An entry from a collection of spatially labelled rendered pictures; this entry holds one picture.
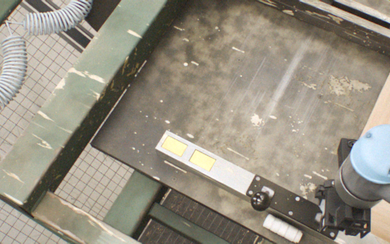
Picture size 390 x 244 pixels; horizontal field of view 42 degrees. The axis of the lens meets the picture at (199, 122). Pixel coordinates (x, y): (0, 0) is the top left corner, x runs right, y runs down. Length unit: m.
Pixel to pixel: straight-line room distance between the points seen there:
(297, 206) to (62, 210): 0.48
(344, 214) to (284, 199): 0.29
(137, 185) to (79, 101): 0.23
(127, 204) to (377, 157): 0.66
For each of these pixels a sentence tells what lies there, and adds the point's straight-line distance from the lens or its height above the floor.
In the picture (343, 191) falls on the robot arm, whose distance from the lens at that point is 0.77.
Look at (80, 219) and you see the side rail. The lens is 1.09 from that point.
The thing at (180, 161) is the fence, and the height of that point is 1.62.
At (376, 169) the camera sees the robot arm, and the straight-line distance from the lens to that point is 0.66.
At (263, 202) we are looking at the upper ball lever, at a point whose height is 1.53.
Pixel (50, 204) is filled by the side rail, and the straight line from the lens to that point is 1.11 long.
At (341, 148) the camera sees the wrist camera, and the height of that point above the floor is 1.53.
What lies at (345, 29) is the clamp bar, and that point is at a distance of 1.31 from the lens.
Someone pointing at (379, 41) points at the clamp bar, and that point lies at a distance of 1.30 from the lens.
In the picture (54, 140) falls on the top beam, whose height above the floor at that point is 1.86.
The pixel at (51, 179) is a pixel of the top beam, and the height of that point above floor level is 1.81.
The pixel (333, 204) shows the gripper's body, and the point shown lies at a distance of 0.86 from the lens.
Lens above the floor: 2.03
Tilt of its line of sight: 20 degrees down
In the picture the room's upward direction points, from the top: 51 degrees counter-clockwise
